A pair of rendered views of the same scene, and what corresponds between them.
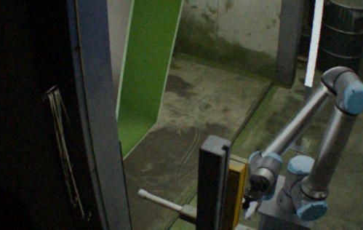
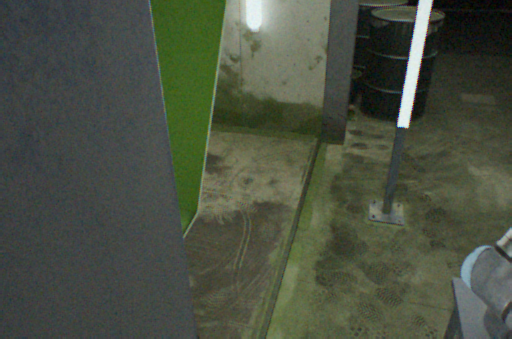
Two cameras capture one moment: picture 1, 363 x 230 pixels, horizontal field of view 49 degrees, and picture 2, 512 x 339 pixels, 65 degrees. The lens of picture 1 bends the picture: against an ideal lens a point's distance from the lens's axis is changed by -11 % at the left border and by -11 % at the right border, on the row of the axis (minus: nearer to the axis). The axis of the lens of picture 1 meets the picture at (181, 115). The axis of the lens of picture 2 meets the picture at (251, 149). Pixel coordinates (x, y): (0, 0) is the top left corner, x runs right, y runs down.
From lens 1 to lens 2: 126 cm
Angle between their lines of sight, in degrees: 12
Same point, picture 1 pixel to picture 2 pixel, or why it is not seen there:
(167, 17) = (202, 29)
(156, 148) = (195, 251)
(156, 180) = (205, 305)
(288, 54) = (339, 100)
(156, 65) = (189, 121)
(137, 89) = not seen: hidden behind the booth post
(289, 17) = (339, 48)
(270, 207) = not seen: outside the picture
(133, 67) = not seen: hidden behind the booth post
